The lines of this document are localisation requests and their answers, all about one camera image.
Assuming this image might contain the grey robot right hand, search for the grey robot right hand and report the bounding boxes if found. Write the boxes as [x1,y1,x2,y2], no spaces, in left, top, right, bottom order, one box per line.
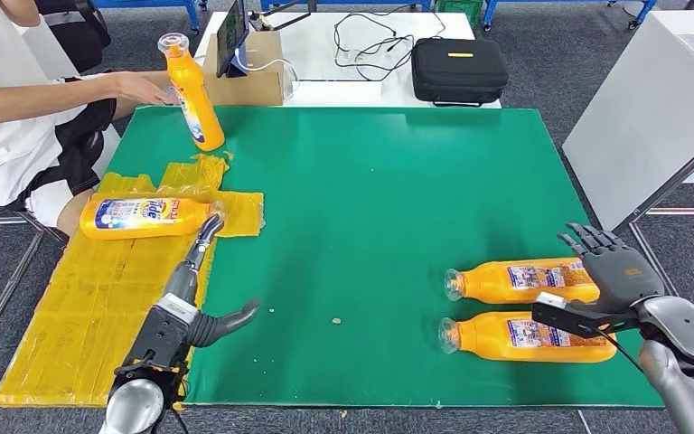
[556,222,667,316]

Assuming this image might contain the person's right hand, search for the person's right hand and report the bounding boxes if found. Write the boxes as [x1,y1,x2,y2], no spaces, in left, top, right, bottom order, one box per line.
[110,71,177,108]

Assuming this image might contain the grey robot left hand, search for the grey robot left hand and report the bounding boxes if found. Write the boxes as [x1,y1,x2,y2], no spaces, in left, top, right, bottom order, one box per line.
[162,214,263,350]

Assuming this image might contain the orange detergent bottle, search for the orange detergent bottle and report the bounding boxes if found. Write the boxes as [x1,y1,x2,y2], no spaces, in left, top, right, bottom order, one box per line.
[443,257,602,305]
[437,310,619,364]
[79,197,227,241]
[156,33,226,153]

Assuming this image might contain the yellow taped sheet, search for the yellow taped sheet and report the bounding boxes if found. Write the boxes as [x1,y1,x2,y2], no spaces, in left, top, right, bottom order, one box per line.
[0,154,267,410]

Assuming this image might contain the tablet in blue case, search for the tablet in blue case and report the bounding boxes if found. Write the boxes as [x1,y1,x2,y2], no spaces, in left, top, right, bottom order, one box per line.
[215,0,250,79]

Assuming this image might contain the cardboard box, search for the cardboard box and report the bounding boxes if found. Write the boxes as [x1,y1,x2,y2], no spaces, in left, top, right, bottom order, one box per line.
[202,30,286,108]

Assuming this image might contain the black remote controller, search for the black remote controller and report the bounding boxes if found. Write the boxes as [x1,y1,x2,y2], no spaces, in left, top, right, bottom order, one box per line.
[248,8,313,34]

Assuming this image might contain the person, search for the person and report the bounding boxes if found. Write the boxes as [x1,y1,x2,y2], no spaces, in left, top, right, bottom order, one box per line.
[0,0,177,238]

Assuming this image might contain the large white table panel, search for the large white table panel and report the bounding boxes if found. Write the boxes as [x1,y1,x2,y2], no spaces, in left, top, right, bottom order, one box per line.
[562,10,694,231]

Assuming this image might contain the white desk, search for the white desk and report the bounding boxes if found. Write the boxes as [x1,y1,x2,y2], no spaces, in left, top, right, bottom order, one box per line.
[193,10,504,111]

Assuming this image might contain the white power strip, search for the white power strip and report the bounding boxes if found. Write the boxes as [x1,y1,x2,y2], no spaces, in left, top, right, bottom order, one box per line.
[289,80,384,109]

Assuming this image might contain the green table board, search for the green table board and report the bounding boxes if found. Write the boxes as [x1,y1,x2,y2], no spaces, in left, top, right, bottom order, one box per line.
[106,106,665,410]

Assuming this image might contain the black carrying case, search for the black carrying case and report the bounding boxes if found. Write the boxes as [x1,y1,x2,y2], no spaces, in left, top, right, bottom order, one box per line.
[410,37,510,109]

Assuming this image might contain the green plastic crate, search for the green plastic crate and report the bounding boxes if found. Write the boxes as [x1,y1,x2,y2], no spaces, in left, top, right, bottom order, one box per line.
[435,0,486,26]

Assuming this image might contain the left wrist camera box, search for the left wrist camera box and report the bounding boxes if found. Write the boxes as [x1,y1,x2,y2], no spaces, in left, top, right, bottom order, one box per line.
[120,293,201,373]

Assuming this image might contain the blue metal frame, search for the blue metal frame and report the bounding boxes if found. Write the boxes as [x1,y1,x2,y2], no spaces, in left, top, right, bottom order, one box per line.
[94,0,202,28]
[261,0,435,14]
[482,0,661,31]

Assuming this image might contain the white charging cable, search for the white charging cable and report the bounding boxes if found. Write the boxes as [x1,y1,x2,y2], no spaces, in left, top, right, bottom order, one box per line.
[236,49,300,97]

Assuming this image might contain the black cable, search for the black cable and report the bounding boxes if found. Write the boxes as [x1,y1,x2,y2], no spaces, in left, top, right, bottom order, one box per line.
[332,5,447,82]

